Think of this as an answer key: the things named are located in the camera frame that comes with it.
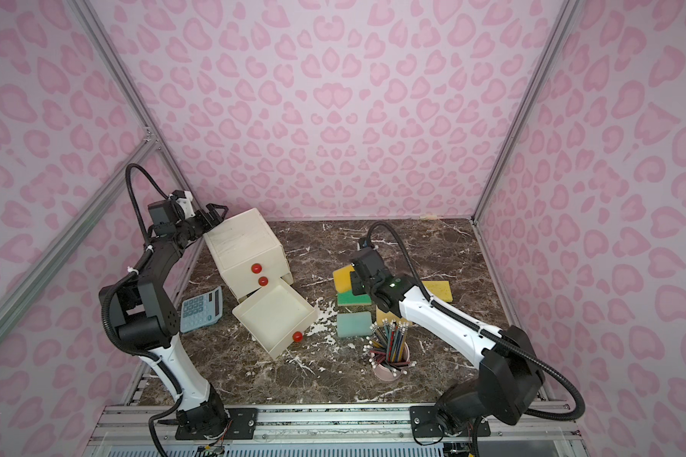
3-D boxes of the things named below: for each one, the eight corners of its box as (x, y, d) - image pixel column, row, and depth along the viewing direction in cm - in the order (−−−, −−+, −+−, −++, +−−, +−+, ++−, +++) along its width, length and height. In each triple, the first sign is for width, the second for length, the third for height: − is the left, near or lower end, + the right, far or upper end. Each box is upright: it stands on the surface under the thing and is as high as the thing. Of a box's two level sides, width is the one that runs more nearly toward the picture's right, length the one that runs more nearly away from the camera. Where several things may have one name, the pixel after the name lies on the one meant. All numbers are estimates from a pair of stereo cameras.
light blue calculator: (186, 333, 91) (180, 328, 88) (185, 304, 98) (180, 299, 95) (227, 319, 94) (222, 314, 91) (224, 292, 101) (220, 287, 98)
